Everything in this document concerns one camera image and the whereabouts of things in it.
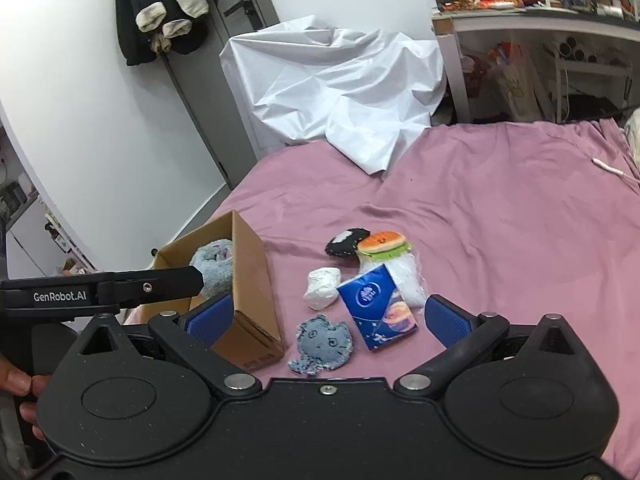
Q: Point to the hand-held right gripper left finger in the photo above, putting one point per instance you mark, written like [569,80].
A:
[210,320]

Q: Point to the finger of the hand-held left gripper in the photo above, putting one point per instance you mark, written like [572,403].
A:
[160,285]

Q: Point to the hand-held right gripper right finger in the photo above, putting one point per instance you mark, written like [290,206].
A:
[447,322]

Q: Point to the light blue plush toy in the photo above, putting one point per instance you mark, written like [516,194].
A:
[215,265]

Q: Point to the brown cardboard box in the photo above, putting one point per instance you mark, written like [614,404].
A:
[250,280]

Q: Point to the clear plastic bag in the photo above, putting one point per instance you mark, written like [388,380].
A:
[406,276]

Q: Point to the blue tissue pack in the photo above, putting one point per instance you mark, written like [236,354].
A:
[372,305]

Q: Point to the hamburger plush toy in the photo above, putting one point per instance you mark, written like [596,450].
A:
[384,245]

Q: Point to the blue denim cat toy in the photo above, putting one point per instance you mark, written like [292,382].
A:
[322,342]

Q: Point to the black and white plush toy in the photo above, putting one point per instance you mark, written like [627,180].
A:
[345,244]

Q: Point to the person's left hand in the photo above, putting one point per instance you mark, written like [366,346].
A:
[15,377]

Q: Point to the white cabinet counter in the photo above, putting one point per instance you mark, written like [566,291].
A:
[30,230]

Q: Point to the printed shopping bag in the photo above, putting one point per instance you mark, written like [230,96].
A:
[517,85]

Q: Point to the white crumpled cover sheet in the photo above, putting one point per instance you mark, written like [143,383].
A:
[330,90]

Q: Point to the black and cream hanging jacket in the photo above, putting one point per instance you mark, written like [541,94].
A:
[145,15]

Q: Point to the white desk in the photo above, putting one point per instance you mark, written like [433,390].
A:
[540,22]

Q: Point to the red snack packets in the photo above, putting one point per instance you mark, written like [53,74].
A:
[485,2]

